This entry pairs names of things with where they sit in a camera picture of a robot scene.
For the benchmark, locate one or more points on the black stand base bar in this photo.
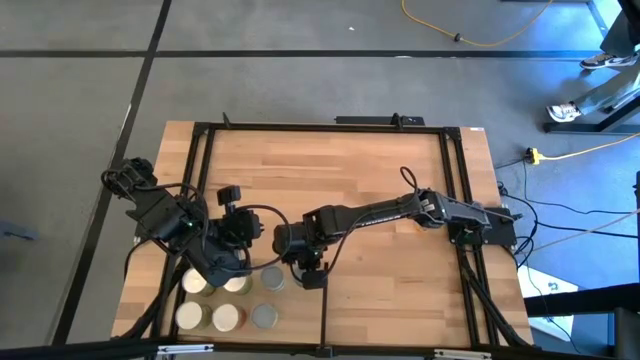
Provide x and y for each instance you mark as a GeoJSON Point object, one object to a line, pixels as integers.
{"type": "Point", "coordinates": [575, 127]}

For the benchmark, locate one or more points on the white box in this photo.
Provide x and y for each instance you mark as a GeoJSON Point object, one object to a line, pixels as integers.
{"type": "Point", "coordinates": [542, 285]}

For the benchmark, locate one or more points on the person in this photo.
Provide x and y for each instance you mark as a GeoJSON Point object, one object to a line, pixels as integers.
{"type": "Point", "coordinates": [607, 61]}

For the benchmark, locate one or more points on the pineapple tin can orange label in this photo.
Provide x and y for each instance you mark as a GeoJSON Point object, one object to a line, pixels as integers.
{"type": "Point", "coordinates": [227, 317]}

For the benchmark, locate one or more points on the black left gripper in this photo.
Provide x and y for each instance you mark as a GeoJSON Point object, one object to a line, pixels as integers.
{"type": "Point", "coordinates": [240, 225]}

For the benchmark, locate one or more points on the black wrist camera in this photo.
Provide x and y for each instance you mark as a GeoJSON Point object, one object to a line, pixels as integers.
{"type": "Point", "coordinates": [229, 195]}
{"type": "Point", "coordinates": [315, 280]}

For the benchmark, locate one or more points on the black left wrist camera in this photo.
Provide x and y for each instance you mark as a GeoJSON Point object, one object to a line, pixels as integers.
{"type": "Point", "coordinates": [229, 195]}

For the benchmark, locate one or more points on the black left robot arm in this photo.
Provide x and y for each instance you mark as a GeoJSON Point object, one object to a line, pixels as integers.
{"type": "Point", "coordinates": [165, 215]}

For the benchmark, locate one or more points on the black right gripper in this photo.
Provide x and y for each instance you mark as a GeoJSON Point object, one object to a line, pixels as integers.
{"type": "Point", "coordinates": [305, 257]}

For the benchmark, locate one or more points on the cream round container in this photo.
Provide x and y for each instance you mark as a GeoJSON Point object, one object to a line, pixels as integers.
{"type": "Point", "coordinates": [190, 315]}

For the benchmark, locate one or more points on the pears tin can green label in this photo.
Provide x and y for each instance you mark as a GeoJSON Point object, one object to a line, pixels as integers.
{"type": "Point", "coordinates": [236, 286]}

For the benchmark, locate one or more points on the silver diagonal frame bracket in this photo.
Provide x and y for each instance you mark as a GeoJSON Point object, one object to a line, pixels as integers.
{"type": "Point", "coordinates": [185, 348]}
{"type": "Point", "coordinates": [462, 353]}

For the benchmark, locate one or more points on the black aluminium table frame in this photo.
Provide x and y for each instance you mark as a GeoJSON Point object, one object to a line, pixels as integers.
{"type": "Point", "coordinates": [325, 128]}

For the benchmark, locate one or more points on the black overhead rig beam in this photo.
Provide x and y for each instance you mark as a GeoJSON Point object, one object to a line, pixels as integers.
{"type": "Point", "coordinates": [575, 302]}

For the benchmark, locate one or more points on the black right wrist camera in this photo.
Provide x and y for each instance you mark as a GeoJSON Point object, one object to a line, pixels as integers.
{"type": "Point", "coordinates": [315, 280]}

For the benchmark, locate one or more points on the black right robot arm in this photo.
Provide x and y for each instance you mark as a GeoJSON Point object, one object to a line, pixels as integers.
{"type": "Point", "coordinates": [380, 216]}

